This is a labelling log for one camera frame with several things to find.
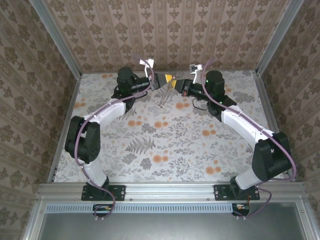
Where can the metal keyring holder plate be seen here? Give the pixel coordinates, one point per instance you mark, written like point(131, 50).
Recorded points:
point(166, 96)

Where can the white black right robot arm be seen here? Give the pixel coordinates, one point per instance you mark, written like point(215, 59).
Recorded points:
point(245, 122)

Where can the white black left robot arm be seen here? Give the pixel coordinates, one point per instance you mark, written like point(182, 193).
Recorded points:
point(110, 112)

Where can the black connector box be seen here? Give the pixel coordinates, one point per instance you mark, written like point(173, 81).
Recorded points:
point(241, 208)
point(102, 208)

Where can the grey metal sheet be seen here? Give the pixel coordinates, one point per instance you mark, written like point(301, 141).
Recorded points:
point(175, 227)

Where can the aluminium table edge rail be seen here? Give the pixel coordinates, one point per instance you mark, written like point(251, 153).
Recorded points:
point(268, 105)
point(105, 72)
point(69, 112)

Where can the aluminium frame post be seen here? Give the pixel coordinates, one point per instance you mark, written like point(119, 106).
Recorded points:
point(277, 37)
point(57, 40)

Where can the aluminium mounting rail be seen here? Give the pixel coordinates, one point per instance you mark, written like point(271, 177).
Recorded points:
point(170, 191)

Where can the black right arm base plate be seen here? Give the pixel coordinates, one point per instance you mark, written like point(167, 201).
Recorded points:
point(220, 192)

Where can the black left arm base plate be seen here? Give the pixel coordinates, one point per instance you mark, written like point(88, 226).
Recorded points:
point(120, 192)

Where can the aluminium frame bar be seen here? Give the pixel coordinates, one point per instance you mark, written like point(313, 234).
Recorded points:
point(308, 220)
point(33, 220)

